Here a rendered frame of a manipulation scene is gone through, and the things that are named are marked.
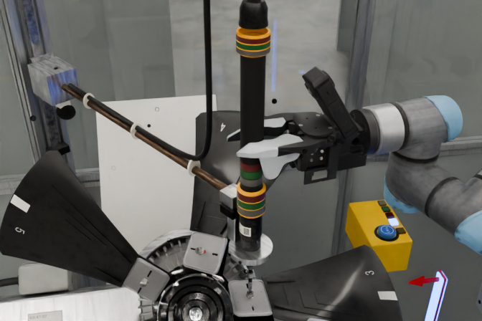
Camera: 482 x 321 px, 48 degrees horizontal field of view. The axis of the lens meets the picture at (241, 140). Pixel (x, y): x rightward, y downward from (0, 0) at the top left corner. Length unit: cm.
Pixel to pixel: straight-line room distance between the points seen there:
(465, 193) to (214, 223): 40
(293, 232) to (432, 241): 52
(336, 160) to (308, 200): 98
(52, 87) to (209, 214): 47
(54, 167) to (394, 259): 78
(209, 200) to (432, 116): 40
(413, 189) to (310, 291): 25
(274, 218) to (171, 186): 68
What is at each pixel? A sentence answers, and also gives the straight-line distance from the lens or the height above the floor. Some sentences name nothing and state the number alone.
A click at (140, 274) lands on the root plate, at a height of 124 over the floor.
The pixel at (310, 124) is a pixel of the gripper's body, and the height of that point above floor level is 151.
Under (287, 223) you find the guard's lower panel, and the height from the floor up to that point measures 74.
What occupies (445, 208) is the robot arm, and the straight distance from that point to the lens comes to 86.
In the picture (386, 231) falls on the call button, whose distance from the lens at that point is 129.
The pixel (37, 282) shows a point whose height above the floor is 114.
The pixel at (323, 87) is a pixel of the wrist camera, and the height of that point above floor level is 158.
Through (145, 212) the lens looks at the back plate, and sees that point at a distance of 117.
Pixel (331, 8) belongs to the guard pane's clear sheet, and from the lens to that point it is 150.
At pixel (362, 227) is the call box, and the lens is 131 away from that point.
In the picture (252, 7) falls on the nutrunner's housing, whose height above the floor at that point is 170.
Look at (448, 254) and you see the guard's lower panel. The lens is 216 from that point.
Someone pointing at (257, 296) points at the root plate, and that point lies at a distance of 96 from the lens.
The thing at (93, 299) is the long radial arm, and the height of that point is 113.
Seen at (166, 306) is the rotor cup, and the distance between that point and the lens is 89.
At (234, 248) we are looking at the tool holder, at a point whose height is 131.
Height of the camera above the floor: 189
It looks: 31 degrees down
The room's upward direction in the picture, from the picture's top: straight up
